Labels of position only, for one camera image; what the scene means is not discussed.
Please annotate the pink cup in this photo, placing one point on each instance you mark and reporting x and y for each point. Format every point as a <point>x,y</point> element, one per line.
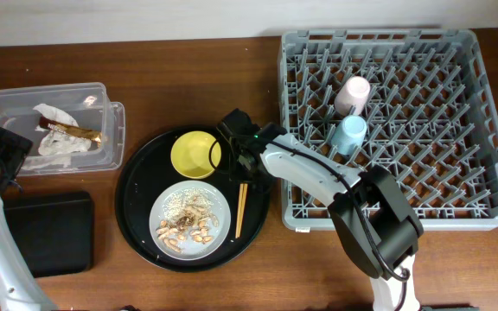
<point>353,96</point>

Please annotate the grey plate with food scraps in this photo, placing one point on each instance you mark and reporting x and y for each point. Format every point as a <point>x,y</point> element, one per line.
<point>190,220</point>

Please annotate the black rectangular box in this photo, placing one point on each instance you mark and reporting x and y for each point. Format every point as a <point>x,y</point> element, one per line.
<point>54,233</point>

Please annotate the clear plastic waste bin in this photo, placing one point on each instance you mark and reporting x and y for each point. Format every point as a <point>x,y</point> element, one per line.
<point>90,107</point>

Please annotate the wooden chopstick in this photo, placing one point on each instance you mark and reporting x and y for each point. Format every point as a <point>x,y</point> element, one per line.
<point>243,208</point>
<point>239,207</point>

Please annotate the crumpled white tissue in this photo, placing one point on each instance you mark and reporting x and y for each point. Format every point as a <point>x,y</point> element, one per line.
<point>56,143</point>

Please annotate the gold snack wrapper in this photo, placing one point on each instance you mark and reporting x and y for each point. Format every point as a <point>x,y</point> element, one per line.
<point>92,135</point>

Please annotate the grey plastic dishwasher rack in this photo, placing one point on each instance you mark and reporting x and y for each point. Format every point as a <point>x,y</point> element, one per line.
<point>431,118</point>

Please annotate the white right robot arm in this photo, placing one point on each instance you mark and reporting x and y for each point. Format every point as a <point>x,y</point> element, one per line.
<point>378,228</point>

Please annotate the yellow bowl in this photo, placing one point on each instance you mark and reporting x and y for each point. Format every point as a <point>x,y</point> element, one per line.
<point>196,154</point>

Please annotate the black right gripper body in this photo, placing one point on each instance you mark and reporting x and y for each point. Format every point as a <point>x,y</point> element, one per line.
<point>235,141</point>

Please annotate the light blue cup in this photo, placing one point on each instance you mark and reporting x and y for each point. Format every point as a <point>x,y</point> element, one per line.
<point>349,134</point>

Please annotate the round black serving tray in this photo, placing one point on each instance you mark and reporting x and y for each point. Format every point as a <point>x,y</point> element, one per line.
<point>147,174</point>

